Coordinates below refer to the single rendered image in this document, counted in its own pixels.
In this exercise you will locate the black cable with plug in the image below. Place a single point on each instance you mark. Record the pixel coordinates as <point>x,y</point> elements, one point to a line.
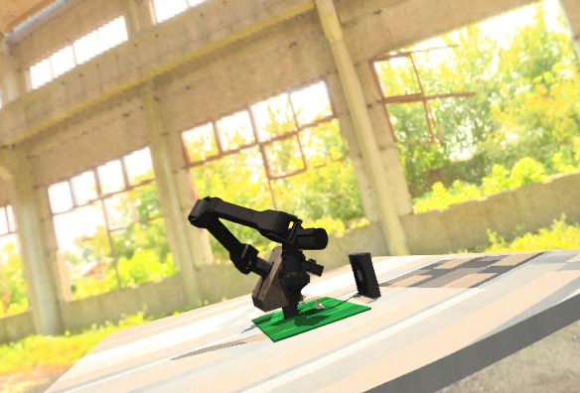
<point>289,313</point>

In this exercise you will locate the green circuit board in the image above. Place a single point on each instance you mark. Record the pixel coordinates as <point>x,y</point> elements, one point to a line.
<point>277,328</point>

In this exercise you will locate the black square cooling fan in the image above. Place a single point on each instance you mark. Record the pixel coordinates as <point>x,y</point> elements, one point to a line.
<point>364,275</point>

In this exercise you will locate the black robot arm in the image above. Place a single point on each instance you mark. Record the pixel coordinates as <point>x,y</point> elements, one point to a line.
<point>272,224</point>

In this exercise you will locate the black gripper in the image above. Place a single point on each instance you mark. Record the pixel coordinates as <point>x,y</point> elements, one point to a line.
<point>293,279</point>

